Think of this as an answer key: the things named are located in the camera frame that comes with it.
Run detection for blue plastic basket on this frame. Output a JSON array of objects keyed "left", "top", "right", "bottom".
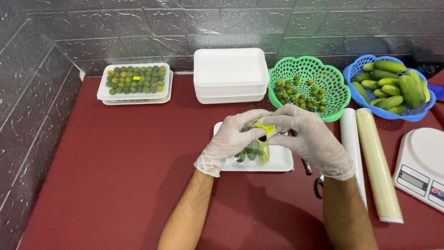
[{"left": 343, "top": 54, "right": 437, "bottom": 122}]

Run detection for heap of loose calamansi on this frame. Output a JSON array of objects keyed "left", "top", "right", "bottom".
[{"left": 273, "top": 75, "right": 327, "bottom": 113}]

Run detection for black handled scissors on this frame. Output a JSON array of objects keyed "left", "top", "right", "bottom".
[{"left": 291, "top": 130, "right": 325, "bottom": 199}]

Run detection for yellow label tape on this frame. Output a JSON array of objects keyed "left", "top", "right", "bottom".
[{"left": 251, "top": 122, "right": 277, "bottom": 134}]

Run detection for white digital kitchen scale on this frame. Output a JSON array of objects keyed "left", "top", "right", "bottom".
[{"left": 392, "top": 127, "right": 444, "bottom": 213}]

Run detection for heap of large cucumbers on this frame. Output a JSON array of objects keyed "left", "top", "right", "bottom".
[{"left": 351, "top": 60, "right": 431, "bottom": 115}]

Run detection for person's right hand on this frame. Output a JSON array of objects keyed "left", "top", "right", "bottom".
[{"left": 267, "top": 103, "right": 355, "bottom": 181}]

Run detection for white cling film roll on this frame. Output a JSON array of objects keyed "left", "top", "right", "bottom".
[{"left": 339, "top": 108, "right": 368, "bottom": 210}]

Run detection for blue plastic object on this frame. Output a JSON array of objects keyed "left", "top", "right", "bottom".
[{"left": 427, "top": 83, "right": 444, "bottom": 102}]

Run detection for yellowish cling film roll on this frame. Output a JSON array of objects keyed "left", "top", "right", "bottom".
[{"left": 355, "top": 108, "right": 404, "bottom": 224}]

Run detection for white foam tray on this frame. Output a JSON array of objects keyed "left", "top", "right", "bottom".
[{"left": 213, "top": 122, "right": 294, "bottom": 172}]

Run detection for wrapped tray of calamansi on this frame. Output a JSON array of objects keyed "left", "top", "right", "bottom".
[
  {"left": 101, "top": 69, "right": 173, "bottom": 106},
  {"left": 97, "top": 63, "right": 171, "bottom": 101}
]

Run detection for person's left hand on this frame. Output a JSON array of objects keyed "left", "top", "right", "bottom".
[{"left": 194, "top": 109, "right": 274, "bottom": 178}]

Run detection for green plastic basket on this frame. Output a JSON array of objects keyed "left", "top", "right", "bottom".
[{"left": 267, "top": 56, "right": 352, "bottom": 123}]

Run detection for stack of empty foam trays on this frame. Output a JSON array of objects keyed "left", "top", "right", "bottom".
[{"left": 193, "top": 48, "right": 270, "bottom": 105}]

